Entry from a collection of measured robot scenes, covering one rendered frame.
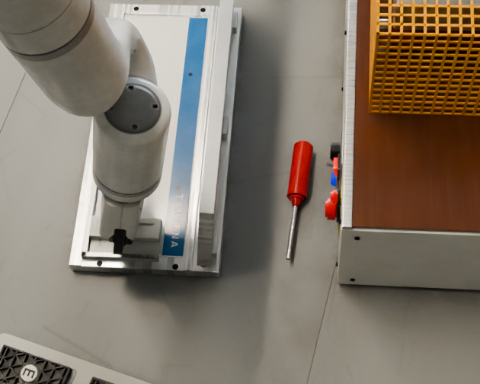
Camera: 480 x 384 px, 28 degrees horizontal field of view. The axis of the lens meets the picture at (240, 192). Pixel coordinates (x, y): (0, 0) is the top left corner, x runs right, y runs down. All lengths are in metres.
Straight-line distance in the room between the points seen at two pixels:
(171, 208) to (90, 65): 0.49
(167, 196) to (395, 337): 0.37
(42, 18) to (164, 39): 0.69
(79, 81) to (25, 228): 0.54
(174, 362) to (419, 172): 0.41
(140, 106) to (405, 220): 0.34
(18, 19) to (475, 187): 0.60
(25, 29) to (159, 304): 0.59
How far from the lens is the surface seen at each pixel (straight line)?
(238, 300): 1.30
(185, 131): 1.40
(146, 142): 1.02
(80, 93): 0.91
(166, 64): 1.46
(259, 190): 1.37
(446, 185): 1.16
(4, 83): 1.53
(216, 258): 1.31
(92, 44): 0.87
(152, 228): 1.32
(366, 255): 1.20
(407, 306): 1.30
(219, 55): 1.23
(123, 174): 1.08
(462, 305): 1.31
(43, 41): 0.84
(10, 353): 1.32
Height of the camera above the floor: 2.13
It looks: 64 degrees down
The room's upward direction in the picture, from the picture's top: 9 degrees counter-clockwise
